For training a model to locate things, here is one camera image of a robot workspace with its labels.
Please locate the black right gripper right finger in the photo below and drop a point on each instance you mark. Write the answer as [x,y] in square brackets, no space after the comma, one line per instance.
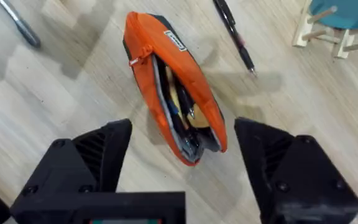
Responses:
[297,180]

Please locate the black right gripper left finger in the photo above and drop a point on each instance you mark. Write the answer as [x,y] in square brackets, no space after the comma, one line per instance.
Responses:
[82,168]

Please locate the orange zip pencil bag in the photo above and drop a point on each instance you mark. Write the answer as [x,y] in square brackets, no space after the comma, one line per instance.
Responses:
[174,90]

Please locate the wooden peg rack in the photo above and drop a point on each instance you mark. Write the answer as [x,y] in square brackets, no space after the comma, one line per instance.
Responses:
[328,35]

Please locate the grey silver pen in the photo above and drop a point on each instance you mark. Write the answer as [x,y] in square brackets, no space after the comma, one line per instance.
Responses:
[20,23]

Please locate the black pen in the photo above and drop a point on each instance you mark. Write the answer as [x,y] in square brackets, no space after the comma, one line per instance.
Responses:
[234,34]

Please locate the teal cup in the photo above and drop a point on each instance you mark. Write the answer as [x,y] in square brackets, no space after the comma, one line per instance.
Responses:
[348,12]

